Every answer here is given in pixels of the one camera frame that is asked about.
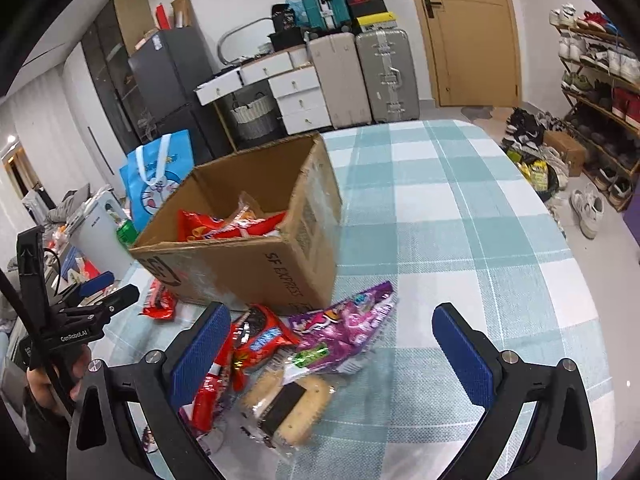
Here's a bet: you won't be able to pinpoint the woven laundry basket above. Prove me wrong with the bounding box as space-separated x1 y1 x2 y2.
230 92 280 144

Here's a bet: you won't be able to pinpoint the blue Doraemon tote bag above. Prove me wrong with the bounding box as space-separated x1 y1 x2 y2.
119 129 194 233

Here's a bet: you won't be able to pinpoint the white drawer cabinet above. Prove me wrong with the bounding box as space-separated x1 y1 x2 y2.
195 44 332 136

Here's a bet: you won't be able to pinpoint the wooden shoe rack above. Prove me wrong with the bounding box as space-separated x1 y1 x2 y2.
549 3 639 212

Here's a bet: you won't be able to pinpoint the white red snack bag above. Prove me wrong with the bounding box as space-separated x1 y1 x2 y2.
189 304 300 436

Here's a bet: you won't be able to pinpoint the silver suitcase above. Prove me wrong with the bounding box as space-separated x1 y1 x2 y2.
356 29 420 122

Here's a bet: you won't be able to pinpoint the white sneaker on floor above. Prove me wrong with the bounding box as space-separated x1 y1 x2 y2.
570 183 604 240

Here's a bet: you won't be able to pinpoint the checked teal tablecloth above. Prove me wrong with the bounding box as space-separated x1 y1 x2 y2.
92 120 615 479

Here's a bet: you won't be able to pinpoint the dark grey refrigerator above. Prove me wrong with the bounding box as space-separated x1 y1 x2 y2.
129 27 234 165

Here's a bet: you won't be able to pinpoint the wooden door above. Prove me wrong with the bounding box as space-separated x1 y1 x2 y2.
414 0 522 107

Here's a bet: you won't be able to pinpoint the left hand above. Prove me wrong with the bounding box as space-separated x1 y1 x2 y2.
24 343 94 418

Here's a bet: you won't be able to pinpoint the sandwich biscuit pack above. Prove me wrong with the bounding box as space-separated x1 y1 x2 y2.
240 370 334 451

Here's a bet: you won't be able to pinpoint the stacked shoe boxes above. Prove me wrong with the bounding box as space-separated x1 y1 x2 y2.
345 0 396 32

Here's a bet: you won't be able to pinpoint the purple candy bag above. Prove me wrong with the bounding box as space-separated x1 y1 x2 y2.
283 281 397 385

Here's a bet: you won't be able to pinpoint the cardboard SF box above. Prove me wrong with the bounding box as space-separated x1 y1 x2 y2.
129 133 342 315

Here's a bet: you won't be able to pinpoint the beige suitcase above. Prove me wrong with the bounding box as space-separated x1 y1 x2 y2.
308 32 372 129

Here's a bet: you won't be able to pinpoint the red cone snack bag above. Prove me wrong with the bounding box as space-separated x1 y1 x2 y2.
177 210 286 242

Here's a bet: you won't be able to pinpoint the meat floss cake pack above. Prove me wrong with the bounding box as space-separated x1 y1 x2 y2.
224 191 267 229

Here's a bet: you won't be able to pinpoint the red black snack pack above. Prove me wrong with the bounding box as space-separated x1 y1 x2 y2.
141 280 178 321

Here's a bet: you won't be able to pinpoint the small cardboard box floor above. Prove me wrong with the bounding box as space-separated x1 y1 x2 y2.
544 130 588 177

